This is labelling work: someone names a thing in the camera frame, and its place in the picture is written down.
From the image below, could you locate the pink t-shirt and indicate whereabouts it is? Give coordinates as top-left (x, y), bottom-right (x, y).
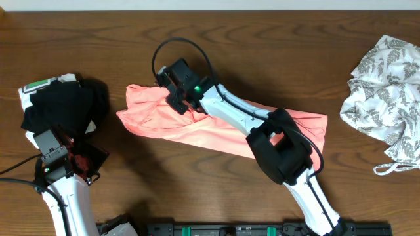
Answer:
top-left (115, 83), bottom-right (328, 171)

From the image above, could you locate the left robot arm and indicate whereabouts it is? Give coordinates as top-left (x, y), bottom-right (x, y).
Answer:
top-left (33, 129), bottom-right (137, 236)

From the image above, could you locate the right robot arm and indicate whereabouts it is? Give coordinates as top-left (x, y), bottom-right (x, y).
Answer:
top-left (154, 58), bottom-right (347, 235)

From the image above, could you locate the black folded garment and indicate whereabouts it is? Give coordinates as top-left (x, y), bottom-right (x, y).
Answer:
top-left (21, 79), bottom-right (110, 138)

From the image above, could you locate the white garment with green print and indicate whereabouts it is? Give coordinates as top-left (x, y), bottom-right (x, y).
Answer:
top-left (18, 73), bottom-right (96, 149)

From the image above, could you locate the white fern print cloth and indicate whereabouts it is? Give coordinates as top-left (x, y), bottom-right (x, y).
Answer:
top-left (339, 35), bottom-right (419, 176)

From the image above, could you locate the left black cable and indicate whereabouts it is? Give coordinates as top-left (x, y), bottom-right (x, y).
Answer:
top-left (0, 153), bottom-right (72, 236)

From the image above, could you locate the black cable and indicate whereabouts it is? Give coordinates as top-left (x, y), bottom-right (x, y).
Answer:
top-left (151, 37), bottom-right (339, 233)
top-left (0, 153), bottom-right (72, 236)

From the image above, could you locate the right black cable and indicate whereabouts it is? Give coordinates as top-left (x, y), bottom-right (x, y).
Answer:
top-left (151, 37), bottom-right (339, 233)

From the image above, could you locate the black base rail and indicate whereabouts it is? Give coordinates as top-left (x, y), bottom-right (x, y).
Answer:
top-left (96, 214), bottom-right (393, 236)

